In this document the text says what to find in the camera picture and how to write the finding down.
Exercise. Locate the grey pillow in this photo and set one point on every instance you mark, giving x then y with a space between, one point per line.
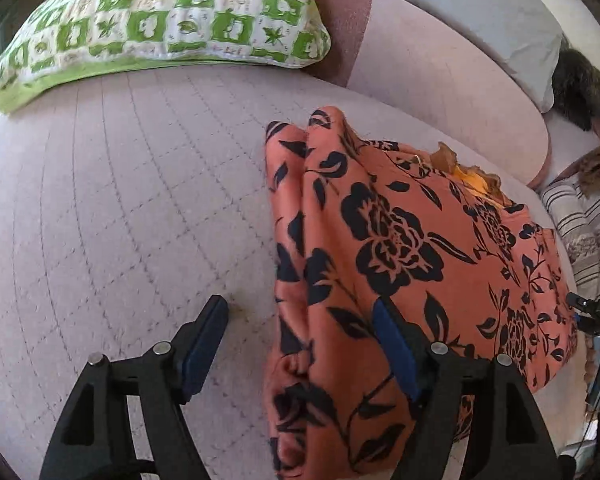
521 36

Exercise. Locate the orange floral blouse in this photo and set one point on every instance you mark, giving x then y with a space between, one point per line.
356 220

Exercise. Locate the quilted pink bedspread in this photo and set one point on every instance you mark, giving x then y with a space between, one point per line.
126 201

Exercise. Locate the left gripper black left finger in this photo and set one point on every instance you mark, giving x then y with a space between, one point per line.
123 419

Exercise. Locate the pink quilted bolster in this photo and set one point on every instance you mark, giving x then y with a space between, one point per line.
395 53

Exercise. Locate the green patterned pillow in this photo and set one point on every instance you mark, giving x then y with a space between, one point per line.
67 40

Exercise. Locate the black fuzzy garment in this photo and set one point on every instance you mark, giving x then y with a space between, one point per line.
576 88

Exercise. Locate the striped floral pillow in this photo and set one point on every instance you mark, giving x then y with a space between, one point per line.
576 218

